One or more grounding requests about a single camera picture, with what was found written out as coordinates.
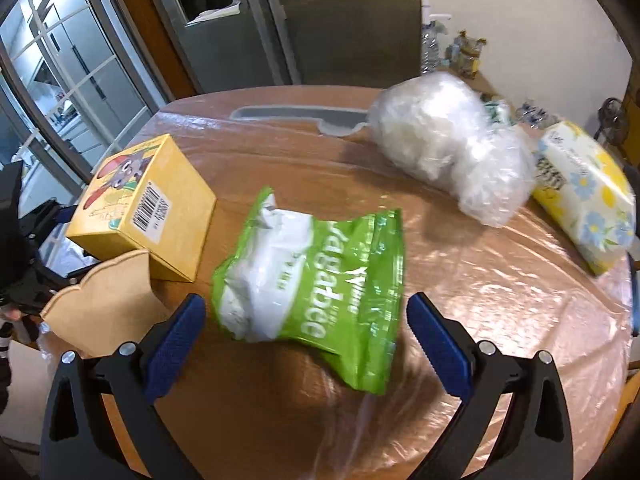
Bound brown paper bag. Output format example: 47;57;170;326
41;249;170;358

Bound green snack bag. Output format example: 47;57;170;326
212;188;405;396

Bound left hand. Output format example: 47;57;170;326
0;306;22;323

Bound yellow cartoon cardboard box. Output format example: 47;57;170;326
66;133;217;282

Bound floral tissue pack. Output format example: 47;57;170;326
533;120;637;275

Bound black floor fan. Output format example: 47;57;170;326
594;98;629;146

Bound stainless steel refrigerator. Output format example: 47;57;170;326
154;0;421;93

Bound clear plastic bag bundle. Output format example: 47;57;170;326
368;72;535;228

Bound glass jar with lid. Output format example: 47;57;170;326
452;30;487;79

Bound plastic water bottle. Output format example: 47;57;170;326
420;0;451;75

